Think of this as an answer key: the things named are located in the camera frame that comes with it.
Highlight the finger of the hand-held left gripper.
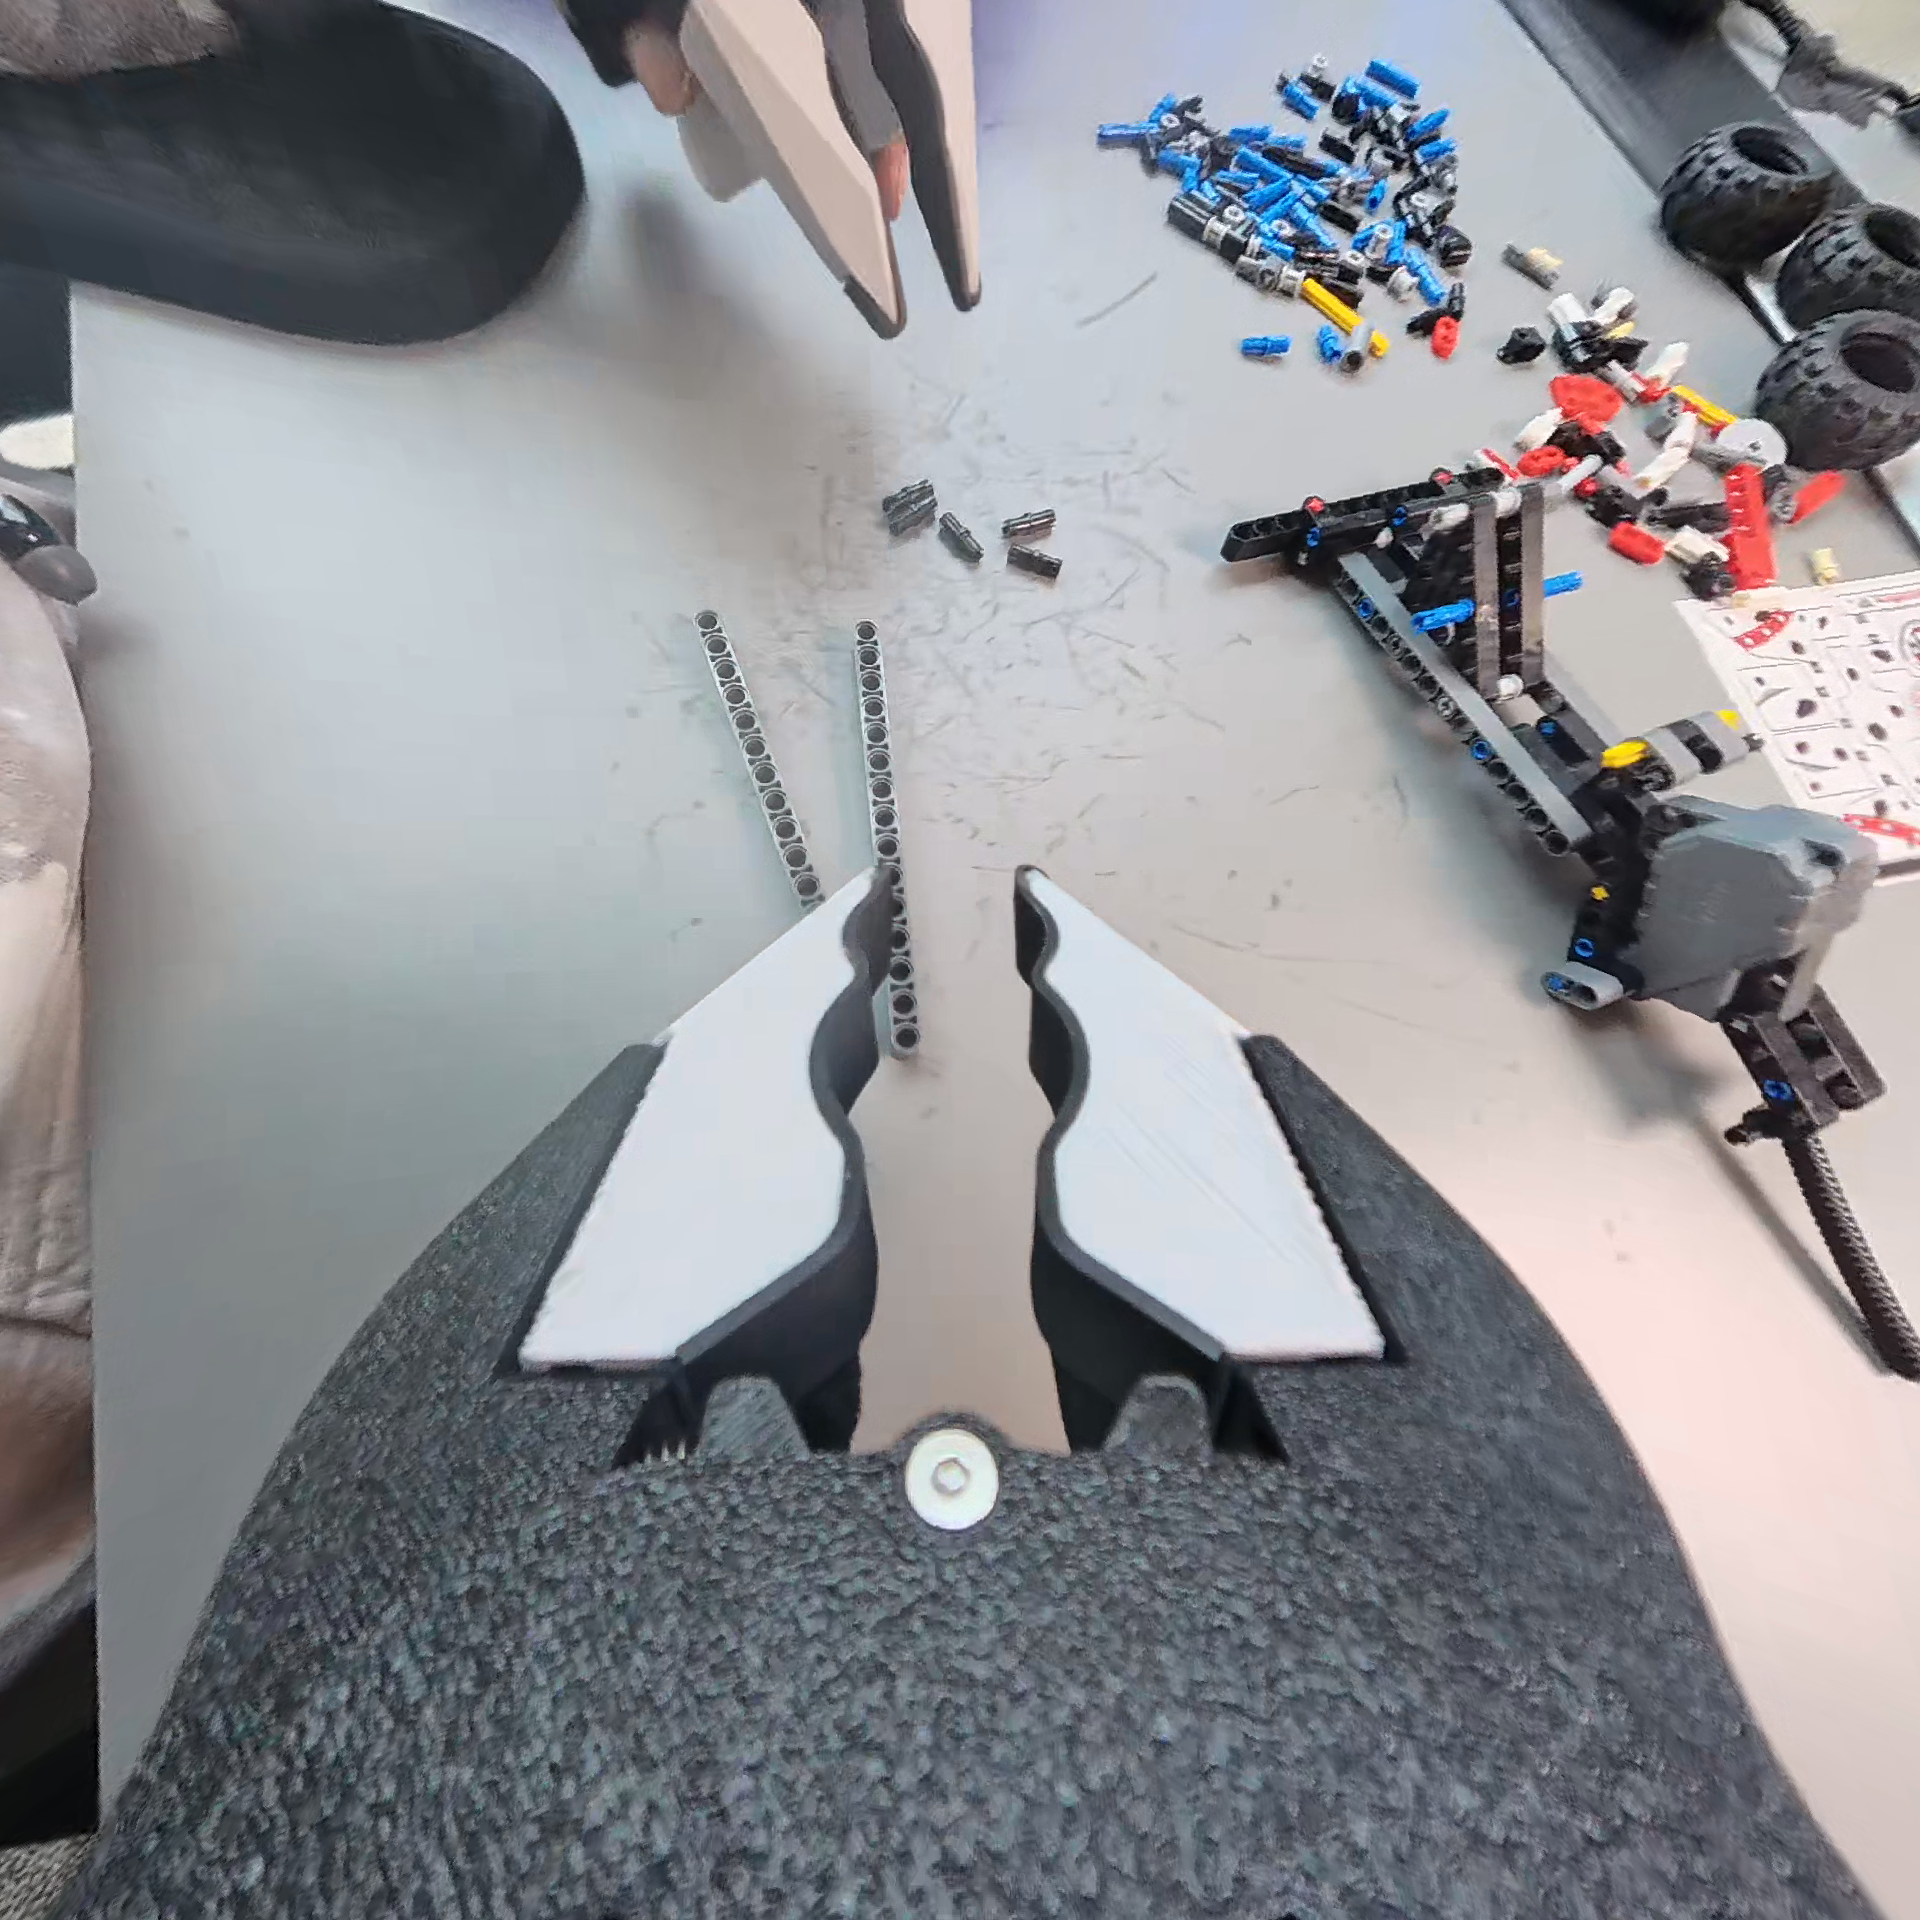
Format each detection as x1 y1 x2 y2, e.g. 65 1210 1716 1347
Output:
896 0 988 318
679 0 912 342

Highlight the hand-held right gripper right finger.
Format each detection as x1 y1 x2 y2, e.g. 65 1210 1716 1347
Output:
1013 867 1387 1452

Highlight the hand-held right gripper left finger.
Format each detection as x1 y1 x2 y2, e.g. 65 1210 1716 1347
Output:
514 867 893 1452

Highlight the pile of blue black pins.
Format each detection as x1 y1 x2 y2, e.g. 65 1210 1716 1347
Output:
1095 58 1472 367

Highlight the long black toy beam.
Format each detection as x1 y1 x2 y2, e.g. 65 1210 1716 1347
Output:
852 617 924 1063
1224 477 1501 566
691 609 828 913

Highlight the partly built toy chassis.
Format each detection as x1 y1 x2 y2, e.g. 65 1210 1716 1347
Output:
1224 463 1920 1382

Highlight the grey desk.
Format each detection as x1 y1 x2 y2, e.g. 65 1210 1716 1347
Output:
66 0 1920 1892

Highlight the person's left hand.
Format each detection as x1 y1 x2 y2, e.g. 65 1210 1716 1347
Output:
627 28 912 221

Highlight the black cloth pad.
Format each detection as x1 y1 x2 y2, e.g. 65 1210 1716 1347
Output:
0 0 587 350

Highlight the person's beige clothing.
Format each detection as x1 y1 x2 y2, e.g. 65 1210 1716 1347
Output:
0 569 96 1630

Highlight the pile of red white pieces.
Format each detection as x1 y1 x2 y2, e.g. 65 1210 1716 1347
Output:
1493 247 1847 601

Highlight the black earphone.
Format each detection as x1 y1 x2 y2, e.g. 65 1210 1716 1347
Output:
0 492 99 606

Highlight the black toy tyre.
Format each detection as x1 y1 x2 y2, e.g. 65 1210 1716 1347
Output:
1657 124 1841 269
1755 311 1920 470
1776 201 1920 332

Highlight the toy sticker sheet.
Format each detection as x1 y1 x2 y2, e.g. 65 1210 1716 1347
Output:
1672 569 1920 879

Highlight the black adapter cable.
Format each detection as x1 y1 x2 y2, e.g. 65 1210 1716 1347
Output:
1746 0 1920 125

